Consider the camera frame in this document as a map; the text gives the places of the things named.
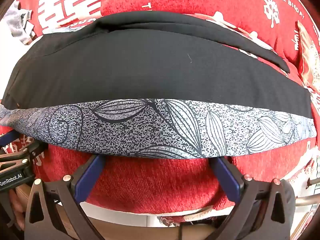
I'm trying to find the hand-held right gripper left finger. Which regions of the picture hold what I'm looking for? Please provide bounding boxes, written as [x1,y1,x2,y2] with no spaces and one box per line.
[24,154,107,240]

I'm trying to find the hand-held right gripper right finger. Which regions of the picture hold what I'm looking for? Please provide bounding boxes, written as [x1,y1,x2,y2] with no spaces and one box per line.
[209,157,297,240]

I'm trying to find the beige cord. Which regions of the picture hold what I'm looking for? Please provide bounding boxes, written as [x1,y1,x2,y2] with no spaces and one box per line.
[184,205,214,222]

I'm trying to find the white cloth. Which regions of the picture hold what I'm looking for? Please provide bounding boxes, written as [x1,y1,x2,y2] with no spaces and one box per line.
[0,20,38,100]

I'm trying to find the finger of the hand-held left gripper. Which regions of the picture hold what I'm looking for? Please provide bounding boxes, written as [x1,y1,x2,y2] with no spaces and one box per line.
[0,131,20,147]

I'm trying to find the red printed sofa blanket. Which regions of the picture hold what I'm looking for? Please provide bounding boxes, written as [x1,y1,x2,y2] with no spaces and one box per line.
[0,0,320,227]

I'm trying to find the black pants with patterned waistband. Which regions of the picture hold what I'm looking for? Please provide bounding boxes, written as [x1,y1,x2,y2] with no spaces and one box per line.
[1,11,316,160]

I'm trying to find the red and gold printed cushion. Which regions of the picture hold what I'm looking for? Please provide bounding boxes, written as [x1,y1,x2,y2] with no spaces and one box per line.
[297,20,320,93]

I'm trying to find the person's left hand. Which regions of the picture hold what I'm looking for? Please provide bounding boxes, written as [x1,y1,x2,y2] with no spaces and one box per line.
[9,189,26,230]

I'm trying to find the grey cloth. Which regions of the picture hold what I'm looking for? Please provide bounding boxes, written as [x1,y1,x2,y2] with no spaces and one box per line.
[4,1,35,45]

